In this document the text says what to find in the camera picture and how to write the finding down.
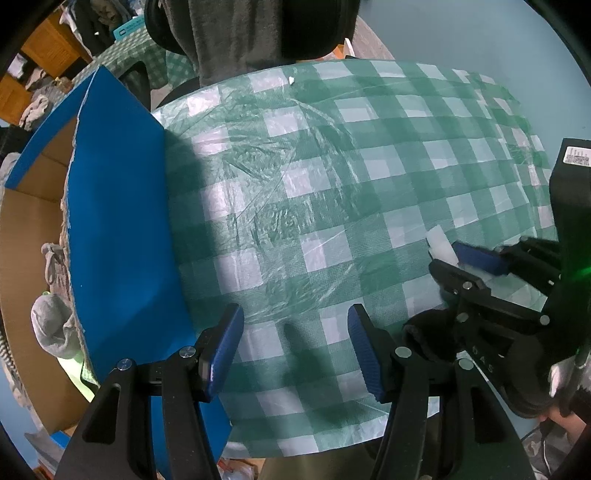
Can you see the teal box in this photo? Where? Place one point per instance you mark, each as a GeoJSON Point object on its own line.
{"type": "Point", "coordinates": [131, 28]}

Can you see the white cloth piece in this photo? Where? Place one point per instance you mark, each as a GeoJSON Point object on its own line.
{"type": "Point", "coordinates": [438, 242]}

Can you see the person's olive trousers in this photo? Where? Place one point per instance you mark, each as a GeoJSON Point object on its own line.
{"type": "Point", "coordinates": [314, 467]}

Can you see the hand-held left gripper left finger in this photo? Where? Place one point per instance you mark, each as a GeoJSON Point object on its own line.
{"type": "Point", "coordinates": [227, 350]}

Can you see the grey white clothing pile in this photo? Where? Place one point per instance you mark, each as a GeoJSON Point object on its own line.
{"type": "Point", "coordinates": [34, 108]}

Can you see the blue cardboard box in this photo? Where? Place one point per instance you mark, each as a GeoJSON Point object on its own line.
{"type": "Point", "coordinates": [120, 207]}

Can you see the black sock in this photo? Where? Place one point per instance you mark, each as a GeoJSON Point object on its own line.
{"type": "Point", "coordinates": [429, 337]}

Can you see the dark hanging clothes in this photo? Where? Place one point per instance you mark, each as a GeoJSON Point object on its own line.
{"type": "Point", "coordinates": [92, 14]}

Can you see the camouflage cloth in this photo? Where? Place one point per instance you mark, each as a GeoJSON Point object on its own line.
{"type": "Point", "coordinates": [540, 454]}

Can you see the wooden cabinet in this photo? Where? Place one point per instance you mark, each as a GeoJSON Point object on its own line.
{"type": "Point", "coordinates": [46, 50]}

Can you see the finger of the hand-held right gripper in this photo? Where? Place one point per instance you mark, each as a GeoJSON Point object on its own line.
{"type": "Point", "coordinates": [480, 259]}
{"type": "Point", "coordinates": [466, 284]}

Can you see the black office chair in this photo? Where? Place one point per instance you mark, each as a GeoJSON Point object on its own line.
{"type": "Point", "coordinates": [318, 27]}

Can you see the person's right hand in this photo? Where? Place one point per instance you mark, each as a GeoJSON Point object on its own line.
{"type": "Point", "coordinates": [561, 419]}

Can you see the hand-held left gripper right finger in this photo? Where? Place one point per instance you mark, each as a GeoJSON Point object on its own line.
{"type": "Point", "coordinates": [364, 355]}

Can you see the clear plastic bag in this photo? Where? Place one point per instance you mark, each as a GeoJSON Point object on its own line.
{"type": "Point", "coordinates": [235, 468]}

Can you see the grey sock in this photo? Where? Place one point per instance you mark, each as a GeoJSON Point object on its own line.
{"type": "Point", "coordinates": [53, 332]}

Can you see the green checked tablecloth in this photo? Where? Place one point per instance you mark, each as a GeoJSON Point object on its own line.
{"type": "Point", "coordinates": [346, 184]}

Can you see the table with green checked cloth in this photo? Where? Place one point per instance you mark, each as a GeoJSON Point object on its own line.
{"type": "Point", "coordinates": [138, 55]}

